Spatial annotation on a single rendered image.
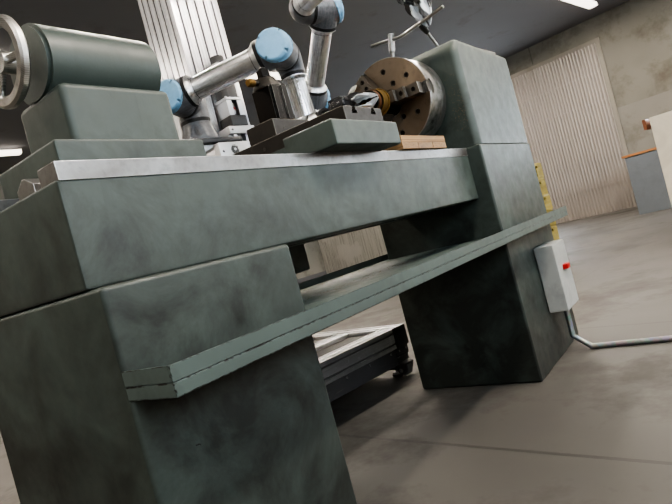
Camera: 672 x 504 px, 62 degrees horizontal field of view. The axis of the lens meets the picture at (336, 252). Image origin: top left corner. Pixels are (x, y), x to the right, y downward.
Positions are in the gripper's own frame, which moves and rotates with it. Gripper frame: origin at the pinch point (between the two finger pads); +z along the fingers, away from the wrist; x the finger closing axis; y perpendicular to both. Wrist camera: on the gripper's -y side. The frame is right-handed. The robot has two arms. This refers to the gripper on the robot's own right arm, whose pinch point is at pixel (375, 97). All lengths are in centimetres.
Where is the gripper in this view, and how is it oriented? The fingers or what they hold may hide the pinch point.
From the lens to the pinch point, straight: 188.5
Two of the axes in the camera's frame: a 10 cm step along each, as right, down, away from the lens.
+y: -5.7, 1.6, -8.1
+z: 7.8, -2.0, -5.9
